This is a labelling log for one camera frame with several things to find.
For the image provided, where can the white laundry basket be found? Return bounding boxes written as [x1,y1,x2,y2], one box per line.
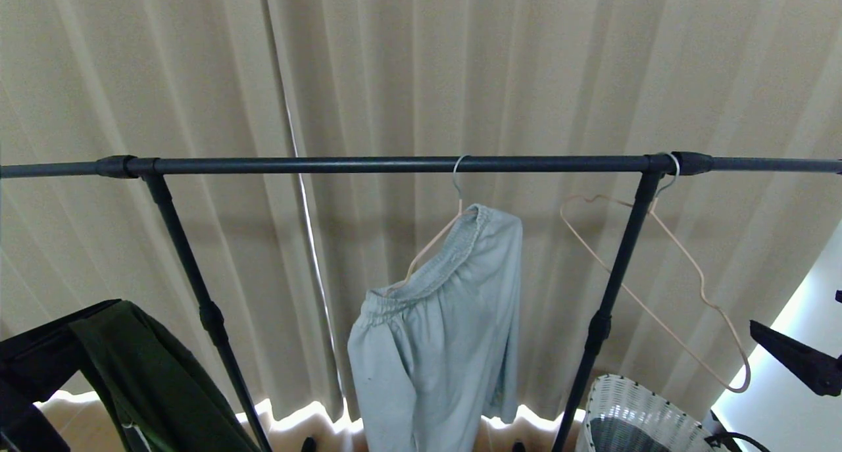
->
[576,373,772,452]

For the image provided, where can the black clothes rack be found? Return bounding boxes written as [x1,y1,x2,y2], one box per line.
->
[0,151,842,452]

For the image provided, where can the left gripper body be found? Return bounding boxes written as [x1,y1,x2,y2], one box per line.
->
[0,372,53,452]

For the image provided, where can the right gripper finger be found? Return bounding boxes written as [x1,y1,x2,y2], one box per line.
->
[750,320,842,397]

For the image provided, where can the beige curtain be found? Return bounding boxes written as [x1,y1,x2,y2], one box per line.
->
[0,0,842,433]

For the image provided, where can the pale grey shorts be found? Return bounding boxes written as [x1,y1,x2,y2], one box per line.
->
[347,204,524,452]

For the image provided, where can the pink clothes hanger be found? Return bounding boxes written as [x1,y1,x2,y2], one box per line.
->
[559,153,752,393]
[382,155,473,295]

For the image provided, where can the green garment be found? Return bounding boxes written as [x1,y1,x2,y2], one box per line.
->
[69,301,260,452]

